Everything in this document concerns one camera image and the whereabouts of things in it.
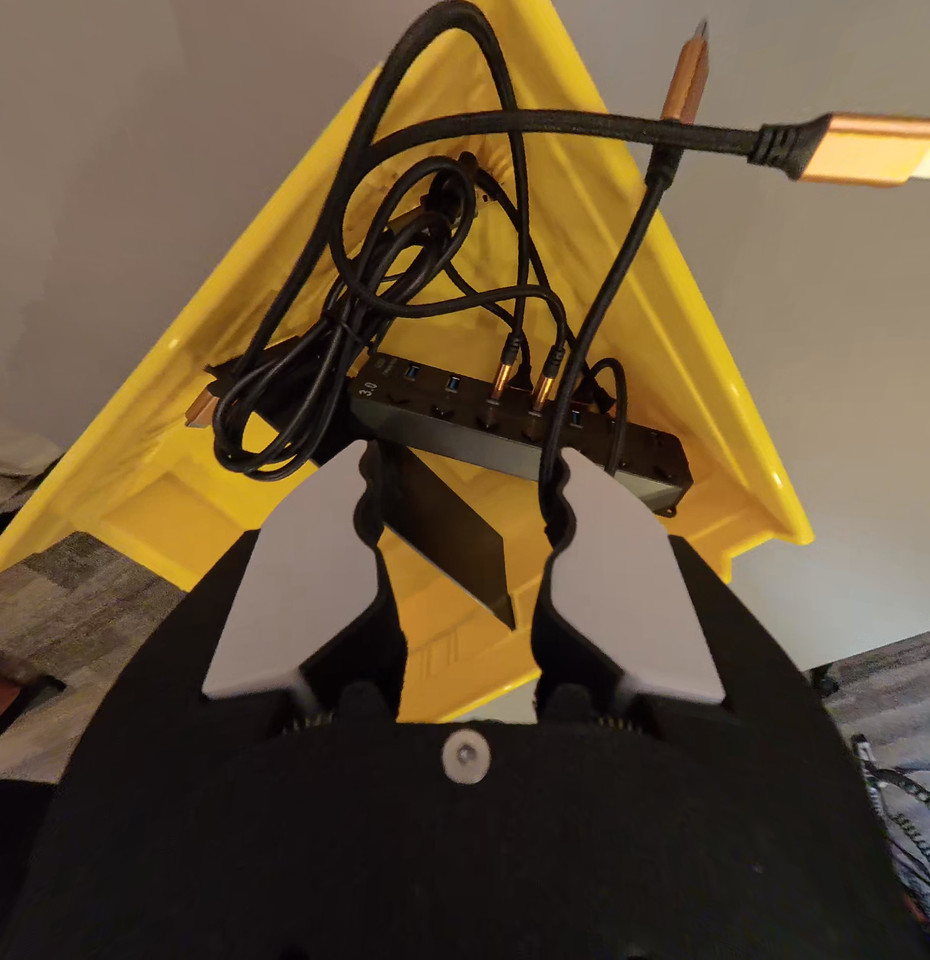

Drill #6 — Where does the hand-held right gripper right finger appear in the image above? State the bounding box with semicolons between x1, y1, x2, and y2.
531;447;724;723

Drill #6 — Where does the thin black usb cable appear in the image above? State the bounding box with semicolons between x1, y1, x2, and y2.
212;156;481;479

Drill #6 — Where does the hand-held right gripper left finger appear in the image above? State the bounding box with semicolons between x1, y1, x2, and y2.
202;440;403;723

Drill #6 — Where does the long black usb hub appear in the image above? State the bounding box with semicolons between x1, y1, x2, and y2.
350;352;694;519

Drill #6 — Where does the black white striped cable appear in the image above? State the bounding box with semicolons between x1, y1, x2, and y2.
855;738;930;834

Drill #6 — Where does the yellow plastic bin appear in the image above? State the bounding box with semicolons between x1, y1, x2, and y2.
0;0;814;725

